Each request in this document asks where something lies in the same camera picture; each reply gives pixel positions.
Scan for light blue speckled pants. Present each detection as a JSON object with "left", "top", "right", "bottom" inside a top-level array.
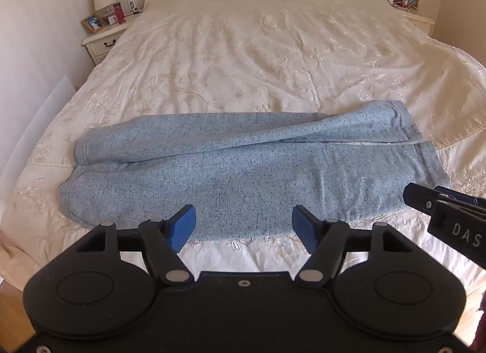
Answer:
[{"left": 59, "top": 101, "right": 450, "bottom": 239}]

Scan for cream embroidered bedspread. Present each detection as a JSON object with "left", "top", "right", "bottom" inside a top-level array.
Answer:
[{"left": 1, "top": 0, "right": 485, "bottom": 289}]

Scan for right cream nightstand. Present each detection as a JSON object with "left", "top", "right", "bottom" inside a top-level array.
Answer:
[{"left": 394, "top": 6, "right": 435, "bottom": 36}]

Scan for cream nightstand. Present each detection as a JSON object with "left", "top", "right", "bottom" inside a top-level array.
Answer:
[
  {"left": 394, "top": 6, "right": 435, "bottom": 36},
  {"left": 81, "top": 13, "right": 141, "bottom": 65}
]

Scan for left cream nightstand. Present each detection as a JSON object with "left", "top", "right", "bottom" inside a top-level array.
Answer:
[{"left": 81, "top": 13, "right": 141, "bottom": 65}]

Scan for red bottle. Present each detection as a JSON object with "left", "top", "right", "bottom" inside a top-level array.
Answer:
[{"left": 113, "top": 2, "right": 125, "bottom": 24}]

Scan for wooden photo frame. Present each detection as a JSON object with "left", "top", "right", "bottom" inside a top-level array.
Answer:
[{"left": 81, "top": 13, "right": 108, "bottom": 33}]

